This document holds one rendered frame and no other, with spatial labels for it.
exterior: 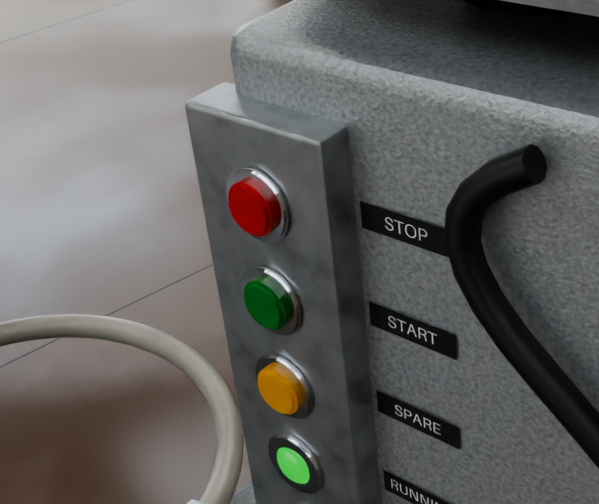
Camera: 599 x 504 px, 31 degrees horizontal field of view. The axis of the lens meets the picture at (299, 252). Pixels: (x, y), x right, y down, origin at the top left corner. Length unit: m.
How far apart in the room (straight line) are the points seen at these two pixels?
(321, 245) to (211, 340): 2.52
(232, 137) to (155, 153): 3.57
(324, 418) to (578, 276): 0.17
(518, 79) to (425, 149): 0.05
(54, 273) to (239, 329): 2.90
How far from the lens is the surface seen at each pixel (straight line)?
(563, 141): 0.37
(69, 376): 2.96
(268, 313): 0.48
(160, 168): 3.91
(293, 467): 0.55
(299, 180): 0.44
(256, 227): 0.46
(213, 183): 0.48
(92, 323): 1.38
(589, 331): 0.41
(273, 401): 0.52
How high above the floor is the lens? 1.75
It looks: 32 degrees down
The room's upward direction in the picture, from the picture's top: 7 degrees counter-clockwise
